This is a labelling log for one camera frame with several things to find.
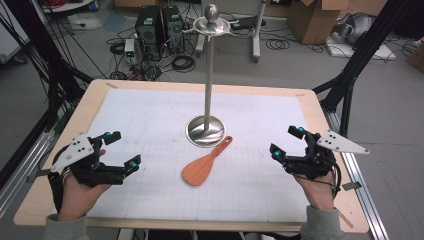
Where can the person's left hand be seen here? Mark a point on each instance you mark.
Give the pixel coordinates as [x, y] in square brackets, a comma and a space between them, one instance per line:
[78, 200]

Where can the steel utensil stand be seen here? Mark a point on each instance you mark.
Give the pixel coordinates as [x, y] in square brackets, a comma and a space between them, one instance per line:
[209, 83]

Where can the white flat board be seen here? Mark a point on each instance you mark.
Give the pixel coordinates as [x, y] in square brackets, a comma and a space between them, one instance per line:
[383, 53]

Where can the white grid mat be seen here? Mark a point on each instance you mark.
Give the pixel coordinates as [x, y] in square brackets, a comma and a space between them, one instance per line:
[150, 116]

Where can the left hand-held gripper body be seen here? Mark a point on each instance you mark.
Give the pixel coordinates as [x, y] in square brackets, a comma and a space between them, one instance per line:
[81, 168]

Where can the large open cardboard box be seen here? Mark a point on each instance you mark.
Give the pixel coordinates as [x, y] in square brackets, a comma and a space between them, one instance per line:
[313, 23]

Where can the small cardboard box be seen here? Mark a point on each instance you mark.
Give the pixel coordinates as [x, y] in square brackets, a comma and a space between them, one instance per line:
[417, 56]

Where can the aluminium rail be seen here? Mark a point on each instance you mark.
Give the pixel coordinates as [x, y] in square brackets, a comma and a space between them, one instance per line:
[20, 176]
[363, 193]

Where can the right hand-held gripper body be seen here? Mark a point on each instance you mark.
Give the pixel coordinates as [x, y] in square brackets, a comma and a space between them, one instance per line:
[316, 163]

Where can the flat black device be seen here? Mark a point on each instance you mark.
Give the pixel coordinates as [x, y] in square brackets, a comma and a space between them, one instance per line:
[246, 22]

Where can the grey rounded appliance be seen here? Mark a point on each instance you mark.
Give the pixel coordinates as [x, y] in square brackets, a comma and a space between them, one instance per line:
[355, 28]

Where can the black metal frame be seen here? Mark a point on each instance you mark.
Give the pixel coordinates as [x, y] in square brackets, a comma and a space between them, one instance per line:
[53, 76]
[353, 66]

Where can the small white power box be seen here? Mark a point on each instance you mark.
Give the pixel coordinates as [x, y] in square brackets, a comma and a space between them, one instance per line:
[129, 50]

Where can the white desk leg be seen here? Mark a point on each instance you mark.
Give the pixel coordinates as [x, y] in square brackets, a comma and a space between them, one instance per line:
[256, 36]
[201, 43]

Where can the black computer tower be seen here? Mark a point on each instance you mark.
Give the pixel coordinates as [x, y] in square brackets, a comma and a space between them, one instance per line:
[173, 28]
[148, 31]

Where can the person's right hand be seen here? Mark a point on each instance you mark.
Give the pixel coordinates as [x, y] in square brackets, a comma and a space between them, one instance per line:
[318, 193]

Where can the wooden rice spatula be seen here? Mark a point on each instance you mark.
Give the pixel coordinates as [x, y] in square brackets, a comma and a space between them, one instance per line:
[198, 171]

